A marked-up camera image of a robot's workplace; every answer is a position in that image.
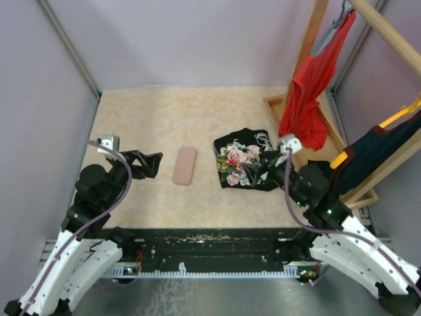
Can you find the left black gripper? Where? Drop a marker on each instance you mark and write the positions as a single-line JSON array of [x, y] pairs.
[[150, 163]]

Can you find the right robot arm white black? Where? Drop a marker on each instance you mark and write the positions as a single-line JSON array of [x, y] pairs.
[[338, 238]]

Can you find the black floral t-shirt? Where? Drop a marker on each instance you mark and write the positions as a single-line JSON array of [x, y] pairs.
[[239, 148]]

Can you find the navy blue garment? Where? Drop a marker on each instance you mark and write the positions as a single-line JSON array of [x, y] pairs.
[[366, 155]]

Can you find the pink glasses case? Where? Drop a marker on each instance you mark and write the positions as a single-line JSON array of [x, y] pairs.
[[184, 166]]

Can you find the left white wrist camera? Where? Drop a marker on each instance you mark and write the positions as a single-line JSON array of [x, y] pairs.
[[111, 142]]

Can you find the yellow clothes hanger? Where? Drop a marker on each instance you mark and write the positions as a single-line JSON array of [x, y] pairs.
[[404, 111]]

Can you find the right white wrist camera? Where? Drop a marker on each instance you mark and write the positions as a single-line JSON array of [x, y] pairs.
[[290, 144]]

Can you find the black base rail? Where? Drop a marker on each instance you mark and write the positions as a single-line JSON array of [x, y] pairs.
[[217, 250]]

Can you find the red tank top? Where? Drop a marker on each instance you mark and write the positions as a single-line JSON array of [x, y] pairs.
[[301, 116]]

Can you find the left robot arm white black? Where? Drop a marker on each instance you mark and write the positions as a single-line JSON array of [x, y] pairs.
[[81, 254]]

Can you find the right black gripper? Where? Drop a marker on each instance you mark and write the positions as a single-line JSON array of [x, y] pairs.
[[275, 160]]

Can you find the wooden clothes rack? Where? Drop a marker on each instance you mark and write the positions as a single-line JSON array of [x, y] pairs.
[[381, 74]]

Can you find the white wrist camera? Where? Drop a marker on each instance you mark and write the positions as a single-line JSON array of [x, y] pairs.
[[111, 142], [290, 144]]

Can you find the grey clothes hanger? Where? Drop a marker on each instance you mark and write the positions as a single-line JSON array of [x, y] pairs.
[[327, 37]]

